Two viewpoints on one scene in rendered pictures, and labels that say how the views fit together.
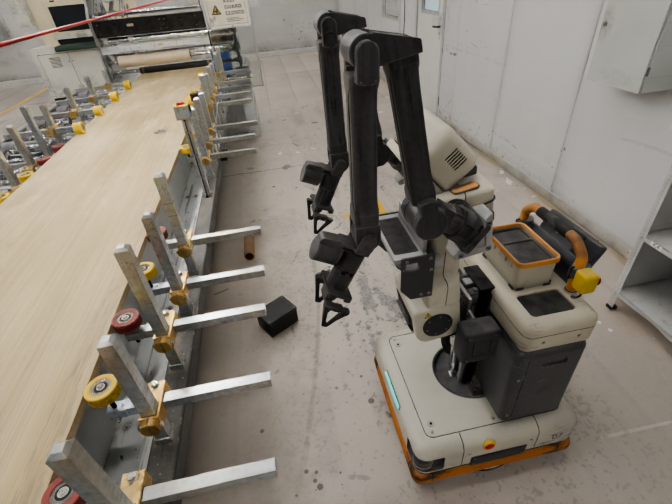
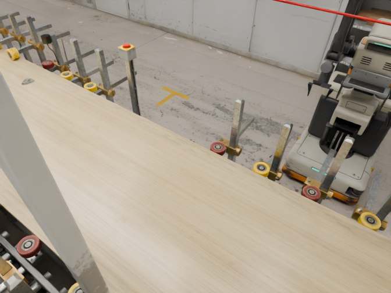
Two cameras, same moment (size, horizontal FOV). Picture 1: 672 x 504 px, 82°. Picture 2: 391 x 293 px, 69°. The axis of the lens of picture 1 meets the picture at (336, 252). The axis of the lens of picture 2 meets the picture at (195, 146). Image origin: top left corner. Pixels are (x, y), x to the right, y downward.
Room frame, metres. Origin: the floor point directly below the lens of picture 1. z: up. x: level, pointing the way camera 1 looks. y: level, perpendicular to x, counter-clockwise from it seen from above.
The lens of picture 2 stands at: (0.73, 1.62, 1.94)
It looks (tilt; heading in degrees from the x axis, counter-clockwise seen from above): 44 degrees down; 312
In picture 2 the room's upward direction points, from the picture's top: 1 degrees clockwise
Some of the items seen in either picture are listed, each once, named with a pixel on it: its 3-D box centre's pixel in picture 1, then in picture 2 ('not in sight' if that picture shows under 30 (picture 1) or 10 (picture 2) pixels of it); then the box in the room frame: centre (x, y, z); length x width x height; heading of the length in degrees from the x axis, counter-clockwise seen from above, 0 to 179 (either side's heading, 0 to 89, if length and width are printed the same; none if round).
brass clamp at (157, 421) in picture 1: (154, 407); (369, 218); (0.62, 0.52, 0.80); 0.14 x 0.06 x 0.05; 8
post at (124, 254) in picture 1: (153, 312); (330, 177); (0.85, 0.55, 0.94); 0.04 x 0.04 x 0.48; 8
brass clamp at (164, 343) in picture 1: (166, 331); (317, 189); (0.87, 0.56, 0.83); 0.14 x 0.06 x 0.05; 8
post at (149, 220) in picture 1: (171, 272); (277, 160); (1.09, 0.59, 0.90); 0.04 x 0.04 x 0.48; 8
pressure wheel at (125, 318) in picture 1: (131, 329); (308, 198); (0.87, 0.66, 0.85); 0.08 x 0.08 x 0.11
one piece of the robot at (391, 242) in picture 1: (406, 245); (364, 89); (0.99, -0.22, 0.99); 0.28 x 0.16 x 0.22; 8
